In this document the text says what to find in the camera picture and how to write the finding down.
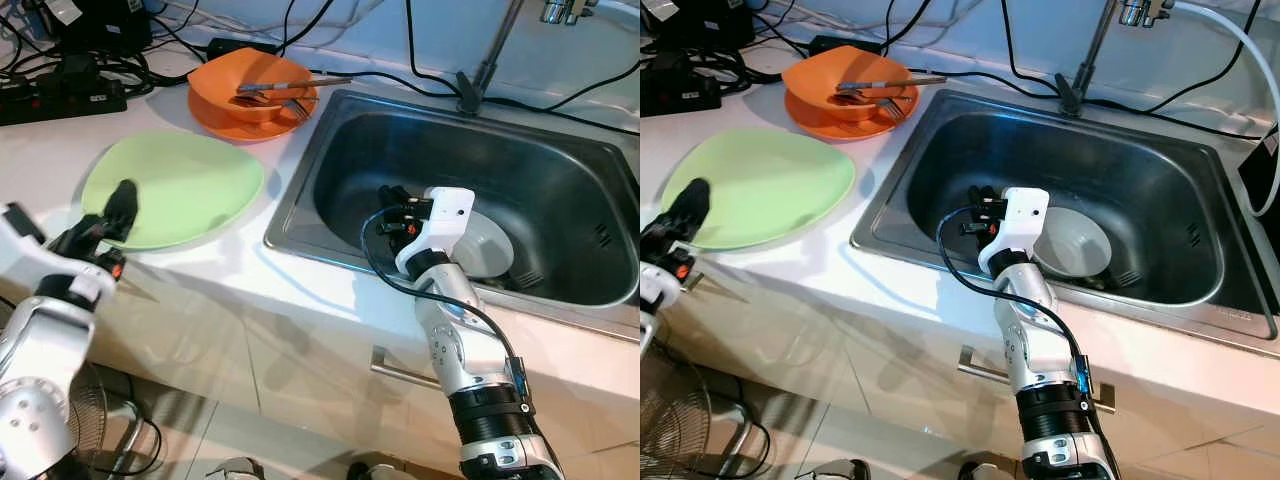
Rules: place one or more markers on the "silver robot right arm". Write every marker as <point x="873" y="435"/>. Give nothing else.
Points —
<point x="450" y="330"/>
<point x="1030" y="340"/>

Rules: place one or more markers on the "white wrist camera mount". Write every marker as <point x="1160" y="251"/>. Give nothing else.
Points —
<point x="445" y="215"/>
<point x="18" y="250"/>
<point x="652" y="290"/>
<point x="1022" y="215"/>

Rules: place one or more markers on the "black power strip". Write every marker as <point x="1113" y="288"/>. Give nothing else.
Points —
<point x="60" y="100"/>
<point x="680" y="95"/>

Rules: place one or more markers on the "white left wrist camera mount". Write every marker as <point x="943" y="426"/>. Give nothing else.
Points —
<point x="652" y="290"/>
<point x="18" y="250"/>

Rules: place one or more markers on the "orange bowl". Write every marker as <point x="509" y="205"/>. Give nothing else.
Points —
<point x="810" y="78"/>
<point x="215" y="80"/>

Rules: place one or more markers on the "small black power adapter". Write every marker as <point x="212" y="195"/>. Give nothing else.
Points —
<point x="240" y="47"/>
<point x="845" y="44"/>

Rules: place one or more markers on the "orange plate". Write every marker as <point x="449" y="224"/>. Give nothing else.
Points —
<point x="290" y="130"/>
<point x="890" y="130"/>

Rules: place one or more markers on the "stainless steel sink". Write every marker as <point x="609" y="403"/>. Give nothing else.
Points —
<point x="1150" y="170"/>
<point x="560" y="170"/>

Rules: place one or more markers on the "steel table knife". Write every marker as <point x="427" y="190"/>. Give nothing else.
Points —
<point x="310" y="84"/>
<point x="905" y="82"/>

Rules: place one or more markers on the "black charger box white label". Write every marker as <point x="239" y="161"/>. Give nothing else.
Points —
<point x="700" y="25"/>
<point x="100" y="28"/>

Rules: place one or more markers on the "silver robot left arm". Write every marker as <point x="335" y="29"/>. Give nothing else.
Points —
<point x="40" y="370"/>

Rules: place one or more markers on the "silver robot right leg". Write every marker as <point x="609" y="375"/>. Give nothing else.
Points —
<point x="372" y="470"/>
<point x="985" y="472"/>

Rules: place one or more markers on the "white bowl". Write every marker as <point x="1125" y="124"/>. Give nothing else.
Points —
<point x="490" y="245"/>
<point x="1080" y="245"/>

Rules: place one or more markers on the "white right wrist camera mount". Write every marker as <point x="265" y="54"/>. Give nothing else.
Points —
<point x="1022" y="215"/>
<point x="445" y="215"/>

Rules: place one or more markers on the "metal faucet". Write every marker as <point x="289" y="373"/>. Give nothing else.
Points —
<point x="1092" y="50"/>
<point x="495" y="50"/>

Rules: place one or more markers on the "light green plate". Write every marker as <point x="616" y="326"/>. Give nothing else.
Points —
<point x="770" y="190"/>
<point x="190" y="190"/>

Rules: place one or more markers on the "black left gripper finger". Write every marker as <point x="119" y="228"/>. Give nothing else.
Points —
<point x="690" y="208"/>
<point x="120" y="212"/>

